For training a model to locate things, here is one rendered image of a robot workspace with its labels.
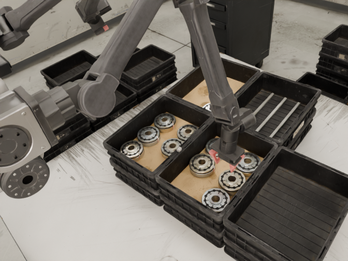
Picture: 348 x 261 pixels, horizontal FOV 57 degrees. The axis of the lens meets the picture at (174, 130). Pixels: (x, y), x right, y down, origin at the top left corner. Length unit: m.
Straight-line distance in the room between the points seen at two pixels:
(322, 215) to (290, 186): 0.15
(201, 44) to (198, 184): 0.59
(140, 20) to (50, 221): 1.00
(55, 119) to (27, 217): 0.93
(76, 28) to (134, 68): 1.79
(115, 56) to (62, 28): 3.46
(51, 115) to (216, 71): 0.48
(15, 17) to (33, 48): 2.98
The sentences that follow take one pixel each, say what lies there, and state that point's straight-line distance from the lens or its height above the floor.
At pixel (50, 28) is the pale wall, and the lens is 4.14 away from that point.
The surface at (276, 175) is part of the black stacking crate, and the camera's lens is 1.33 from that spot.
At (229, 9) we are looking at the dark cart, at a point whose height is 0.81.
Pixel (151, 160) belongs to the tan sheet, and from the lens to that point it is 1.38.
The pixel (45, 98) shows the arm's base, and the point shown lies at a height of 1.49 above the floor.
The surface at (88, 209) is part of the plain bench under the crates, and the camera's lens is 1.47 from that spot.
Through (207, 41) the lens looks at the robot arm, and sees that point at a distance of 0.92.
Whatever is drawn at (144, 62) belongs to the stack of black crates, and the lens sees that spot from 2.65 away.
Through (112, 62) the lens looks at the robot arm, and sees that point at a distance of 0.75.
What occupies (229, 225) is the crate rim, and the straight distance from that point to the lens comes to 1.07.
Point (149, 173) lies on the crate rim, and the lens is 1.21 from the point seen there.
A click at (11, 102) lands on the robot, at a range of 0.71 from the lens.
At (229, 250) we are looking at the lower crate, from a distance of 1.25.
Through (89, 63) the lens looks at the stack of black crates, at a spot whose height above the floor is 0.49.
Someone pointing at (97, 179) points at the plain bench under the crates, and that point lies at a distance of 1.56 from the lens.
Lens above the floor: 1.86
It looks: 44 degrees down
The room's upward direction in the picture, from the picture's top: 9 degrees counter-clockwise
